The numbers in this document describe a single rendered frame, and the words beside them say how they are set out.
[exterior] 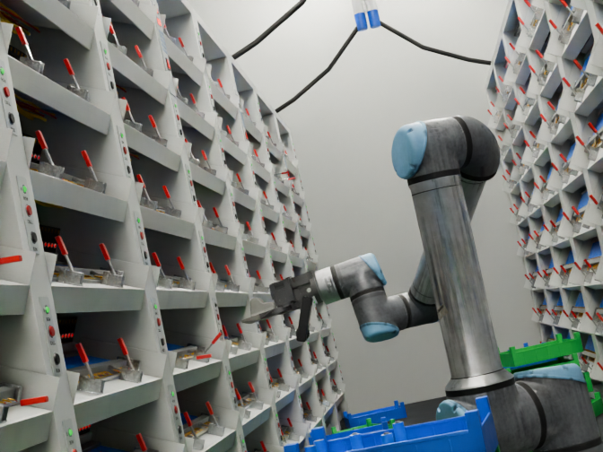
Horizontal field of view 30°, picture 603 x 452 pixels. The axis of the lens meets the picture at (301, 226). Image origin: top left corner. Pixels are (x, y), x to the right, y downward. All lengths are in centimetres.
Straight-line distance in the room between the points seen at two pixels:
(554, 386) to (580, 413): 8
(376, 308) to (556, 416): 58
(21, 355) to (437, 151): 106
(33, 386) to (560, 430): 121
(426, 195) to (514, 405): 48
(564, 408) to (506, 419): 15
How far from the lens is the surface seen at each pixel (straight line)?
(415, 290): 283
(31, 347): 174
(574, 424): 250
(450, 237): 240
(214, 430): 293
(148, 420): 242
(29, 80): 200
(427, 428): 189
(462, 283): 240
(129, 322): 242
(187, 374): 266
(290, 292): 286
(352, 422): 586
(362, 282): 283
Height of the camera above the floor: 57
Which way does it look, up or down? 5 degrees up
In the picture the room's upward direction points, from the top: 12 degrees counter-clockwise
